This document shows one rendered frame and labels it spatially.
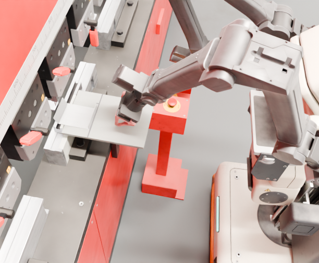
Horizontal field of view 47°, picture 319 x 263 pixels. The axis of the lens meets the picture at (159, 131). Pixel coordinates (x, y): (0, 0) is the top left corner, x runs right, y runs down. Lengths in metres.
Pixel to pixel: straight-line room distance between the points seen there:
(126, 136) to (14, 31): 0.53
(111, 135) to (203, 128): 1.34
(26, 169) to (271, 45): 1.91
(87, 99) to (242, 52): 0.75
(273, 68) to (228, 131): 1.88
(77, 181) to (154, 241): 0.93
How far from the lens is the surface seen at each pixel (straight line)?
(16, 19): 0.77
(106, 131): 1.16
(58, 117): 1.20
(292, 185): 1.36
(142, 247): 2.04
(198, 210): 2.14
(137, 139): 1.14
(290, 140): 0.86
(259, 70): 0.58
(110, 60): 1.54
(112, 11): 1.62
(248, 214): 1.88
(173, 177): 2.07
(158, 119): 1.51
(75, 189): 1.21
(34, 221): 1.09
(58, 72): 0.90
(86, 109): 1.22
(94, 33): 1.15
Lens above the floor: 1.96
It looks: 56 degrees down
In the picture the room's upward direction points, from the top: 6 degrees clockwise
